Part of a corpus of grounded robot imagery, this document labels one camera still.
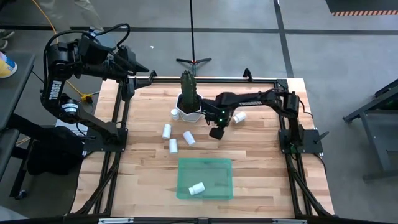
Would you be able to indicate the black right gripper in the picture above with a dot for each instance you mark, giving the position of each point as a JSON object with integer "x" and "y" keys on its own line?
{"x": 216, "y": 132}

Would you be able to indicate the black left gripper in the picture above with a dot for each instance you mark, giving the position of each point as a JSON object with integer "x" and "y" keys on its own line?
{"x": 122, "y": 62}

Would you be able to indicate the white pill bottle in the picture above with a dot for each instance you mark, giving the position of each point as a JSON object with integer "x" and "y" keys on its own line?
{"x": 196, "y": 188}
{"x": 189, "y": 138}
{"x": 173, "y": 146}
{"x": 175, "y": 115}
{"x": 239, "y": 117}
{"x": 167, "y": 131}

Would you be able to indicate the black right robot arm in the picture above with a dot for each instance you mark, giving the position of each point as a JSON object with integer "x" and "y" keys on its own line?
{"x": 248, "y": 101}

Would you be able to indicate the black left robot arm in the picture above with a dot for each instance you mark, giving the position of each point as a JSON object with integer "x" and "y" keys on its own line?
{"x": 56, "y": 90}

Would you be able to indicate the green translucent plastic basket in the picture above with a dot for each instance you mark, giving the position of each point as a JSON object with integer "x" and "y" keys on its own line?
{"x": 217, "y": 174}

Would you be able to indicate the white hexagonal plant pot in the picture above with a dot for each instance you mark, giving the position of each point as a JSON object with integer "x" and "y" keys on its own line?
{"x": 189, "y": 118}

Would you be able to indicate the green cactus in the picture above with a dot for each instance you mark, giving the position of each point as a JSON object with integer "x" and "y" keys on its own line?
{"x": 188, "y": 90}

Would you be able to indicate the black tripod stand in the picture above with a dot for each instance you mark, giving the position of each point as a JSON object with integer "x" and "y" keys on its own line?
{"x": 191, "y": 31}

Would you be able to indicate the person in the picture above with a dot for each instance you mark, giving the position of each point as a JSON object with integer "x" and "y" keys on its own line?
{"x": 84, "y": 12}

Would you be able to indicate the black clamp lever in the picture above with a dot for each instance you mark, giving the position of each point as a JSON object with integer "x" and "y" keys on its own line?
{"x": 321, "y": 137}

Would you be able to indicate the black fabric bag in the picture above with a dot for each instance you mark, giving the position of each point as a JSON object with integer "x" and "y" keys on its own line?
{"x": 53, "y": 155}

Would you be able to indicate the dark grey desk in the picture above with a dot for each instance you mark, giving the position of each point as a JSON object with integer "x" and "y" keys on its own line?
{"x": 14, "y": 93}

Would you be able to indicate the yellow blue white container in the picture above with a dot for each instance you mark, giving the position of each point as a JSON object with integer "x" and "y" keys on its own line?
{"x": 4, "y": 65}

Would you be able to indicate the person's shoe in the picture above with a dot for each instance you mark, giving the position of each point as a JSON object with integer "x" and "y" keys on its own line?
{"x": 3, "y": 44}
{"x": 6, "y": 33}

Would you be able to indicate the dark grey metal stand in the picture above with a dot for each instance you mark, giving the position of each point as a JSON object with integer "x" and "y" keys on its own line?
{"x": 371, "y": 137}

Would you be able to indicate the black mat with orange stripes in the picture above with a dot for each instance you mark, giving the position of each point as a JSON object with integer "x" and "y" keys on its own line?
{"x": 357, "y": 4}

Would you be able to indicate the black aluminium frame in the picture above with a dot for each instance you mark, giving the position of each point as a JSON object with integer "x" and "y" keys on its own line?
{"x": 217, "y": 80}

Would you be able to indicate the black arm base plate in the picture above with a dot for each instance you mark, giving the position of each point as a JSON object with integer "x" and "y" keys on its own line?
{"x": 102, "y": 147}
{"x": 311, "y": 140}

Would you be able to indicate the silver metal bracket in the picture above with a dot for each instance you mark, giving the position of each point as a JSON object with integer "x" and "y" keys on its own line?
{"x": 115, "y": 221}
{"x": 289, "y": 221}

